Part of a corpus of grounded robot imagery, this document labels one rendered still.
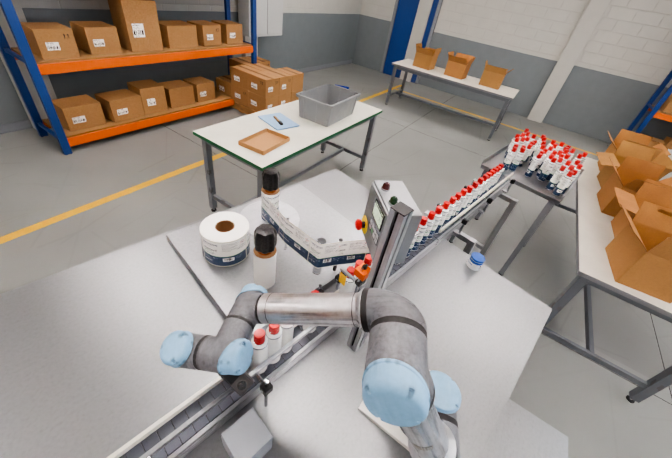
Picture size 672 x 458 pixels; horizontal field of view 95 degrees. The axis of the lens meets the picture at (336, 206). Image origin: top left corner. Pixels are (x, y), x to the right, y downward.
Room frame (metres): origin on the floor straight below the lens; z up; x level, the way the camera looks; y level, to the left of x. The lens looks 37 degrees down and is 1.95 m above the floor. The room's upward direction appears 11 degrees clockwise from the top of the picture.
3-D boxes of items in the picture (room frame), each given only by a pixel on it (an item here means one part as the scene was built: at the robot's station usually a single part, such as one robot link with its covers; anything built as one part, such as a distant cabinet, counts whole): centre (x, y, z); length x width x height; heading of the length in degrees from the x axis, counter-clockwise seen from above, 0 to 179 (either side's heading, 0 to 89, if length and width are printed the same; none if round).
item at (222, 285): (1.08, 0.24, 0.86); 0.80 x 0.67 x 0.05; 141
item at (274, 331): (0.52, 0.12, 0.98); 0.05 x 0.05 x 0.20
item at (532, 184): (2.48, -1.59, 0.46); 0.72 x 0.62 x 0.93; 141
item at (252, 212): (1.22, 0.33, 0.89); 0.31 x 0.31 x 0.01
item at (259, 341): (0.48, 0.15, 0.98); 0.05 x 0.05 x 0.20
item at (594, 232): (2.18, -2.34, 0.39); 2.20 x 0.80 x 0.78; 152
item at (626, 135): (3.00, -2.67, 0.97); 0.45 x 0.40 x 0.37; 64
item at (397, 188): (0.74, -0.16, 1.38); 0.17 x 0.10 x 0.19; 16
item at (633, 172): (2.21, -2.22, 0.97); 0.45 x 0.44 x 0.37; 65
